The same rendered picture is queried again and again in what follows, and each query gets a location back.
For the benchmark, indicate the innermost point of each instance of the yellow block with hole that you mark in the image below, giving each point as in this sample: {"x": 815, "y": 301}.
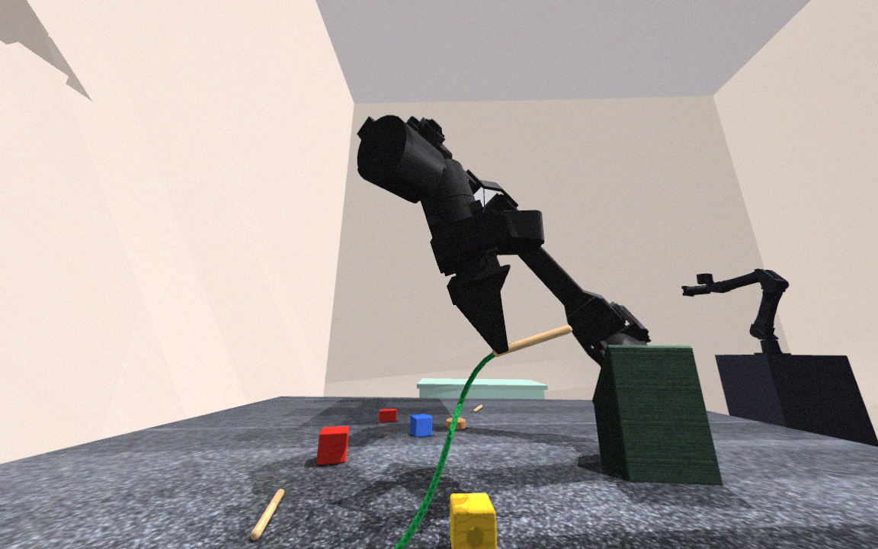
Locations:
{"x": 472, "y": 521}

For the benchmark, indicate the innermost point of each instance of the blue cube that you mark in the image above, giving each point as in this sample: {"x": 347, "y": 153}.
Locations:
{"x": 421, "y": 425}

